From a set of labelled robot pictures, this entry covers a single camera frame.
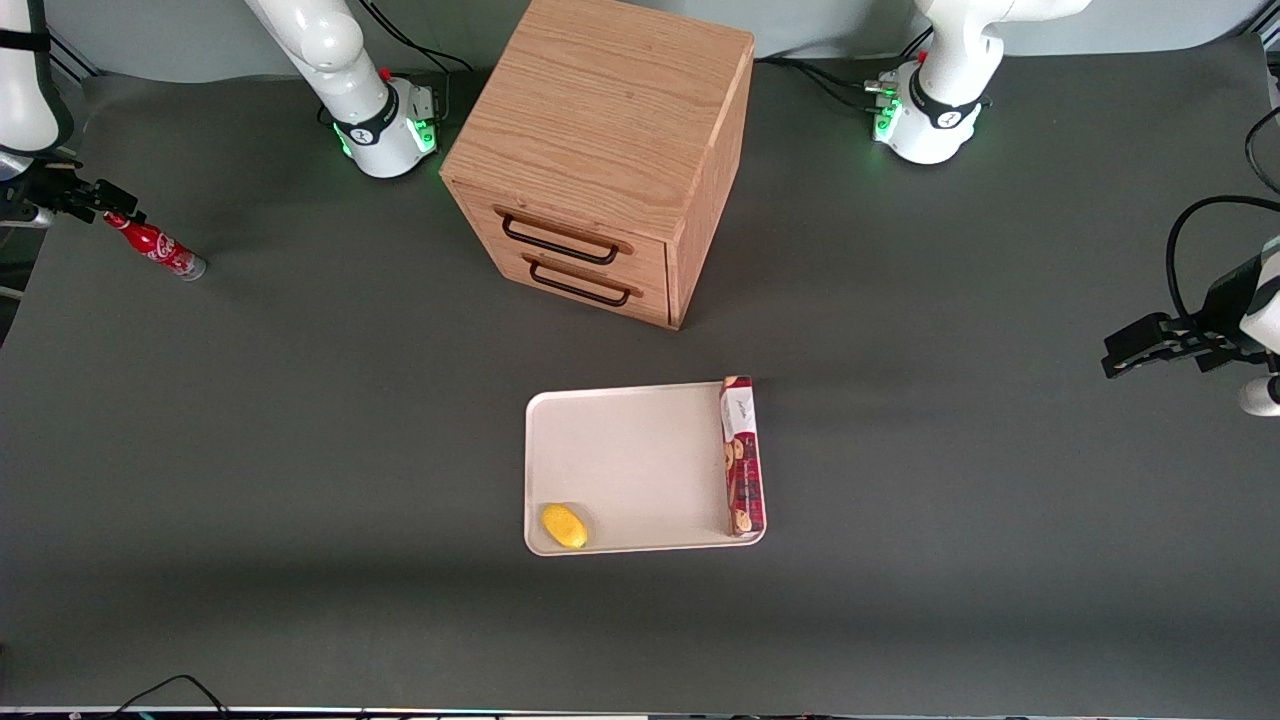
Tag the aluminium frame rail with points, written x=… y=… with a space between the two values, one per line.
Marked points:
x=82 y=62

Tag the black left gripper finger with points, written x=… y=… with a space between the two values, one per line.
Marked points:
x=1145 y=345
x=1218 y=357

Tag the white plastic tray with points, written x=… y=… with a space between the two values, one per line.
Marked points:
x=640 y=470

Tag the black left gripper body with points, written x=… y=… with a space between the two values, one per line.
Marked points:
x=1222 y=300

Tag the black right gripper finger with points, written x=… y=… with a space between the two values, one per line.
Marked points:
x=85 y=214
x=118 y=198

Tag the yellow lemon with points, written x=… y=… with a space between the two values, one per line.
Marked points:
x=564 y=526

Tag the red cookie box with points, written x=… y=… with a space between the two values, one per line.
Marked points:
x=742 y=470

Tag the wooden drawer cabinet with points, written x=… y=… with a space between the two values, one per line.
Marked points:
x=600 y=100

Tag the dark grey table mat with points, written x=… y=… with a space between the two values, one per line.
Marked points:
x=300 y=450

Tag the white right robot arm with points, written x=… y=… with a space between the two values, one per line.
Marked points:
x=340 y=60

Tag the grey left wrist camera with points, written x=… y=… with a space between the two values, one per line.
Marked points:
x=1260 y=396

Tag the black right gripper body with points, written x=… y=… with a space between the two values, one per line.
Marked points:
x=62 y=194

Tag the red coke bottle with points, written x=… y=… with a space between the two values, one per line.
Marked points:
x=160 y=247

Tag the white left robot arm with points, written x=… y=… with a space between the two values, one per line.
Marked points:
x=945 y=70

